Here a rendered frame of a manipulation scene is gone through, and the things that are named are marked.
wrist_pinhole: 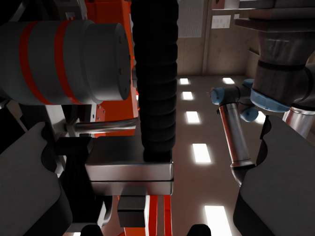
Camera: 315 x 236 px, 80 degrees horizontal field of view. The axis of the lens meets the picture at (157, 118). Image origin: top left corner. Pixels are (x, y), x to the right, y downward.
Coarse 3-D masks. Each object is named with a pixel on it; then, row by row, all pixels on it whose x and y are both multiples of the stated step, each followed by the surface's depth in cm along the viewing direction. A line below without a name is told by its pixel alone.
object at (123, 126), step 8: (72, 120) 43; (120, 120) 43; (128, 120) 43; (136, 120) 44; (72, 128) 41; (80, 128) 42; (88, 128) 42; (96, 128) 42; (104, 128) 42; (112, 128) 42; (120, 128) 43; (128, 128) 43; (72, 136) 42
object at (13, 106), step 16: (0, 0) 47; (16, 0) 43; (32, 0) 47; (0, 16) 50; (16, 16) 41; (32, 16) 50; (48, 16) 50; (0, 112) 57; (16, 112) 41; (64, 112) 57; (0, 128) 55; (16, 128) 42; (0, 144) 51
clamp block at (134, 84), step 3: (132, 69) 49; (132, 72) 49; (135, 72) 49; (132, 75) 49; (135, 75) 49; (132, 78) 49; (135, 78) 49; (135, 81) 50; (135, 84) 50; (135, 87) 51
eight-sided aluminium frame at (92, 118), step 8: (56, 0) 47; (64, 0) 48; (72, 0) 47; (80, 0) 48; (64, 8) 49; (72, 8) 49; (80, 8) 49; (64, 16) 50; (72, 16) 51; (80, 16) 50; (88, 104) 56; (96, 104) 60; (72, 112) 55; (80, 112) 58; (88, 112) 55; (80, 120) 58; (88, 120) 55; (80, 136) 53; (88, 136) 53
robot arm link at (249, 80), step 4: (244, 80) 87; (248, 80) 87; (252, 80) 87; (244, 84) 86; (248, 84) 84; (252, 84) 84; (240, 88) 85; (244, 88) 85; (248, 88) 85; (240, 92) 84; (244, 92) 84; (248, 92) 85; (240, 96) 84; (244, 96) 85; (248, 96) 85; (240, 100) 86; (244, 100) 87; (248, 100) 87; (244, 104) 89; (248, 104) 88; (252, 104) 88
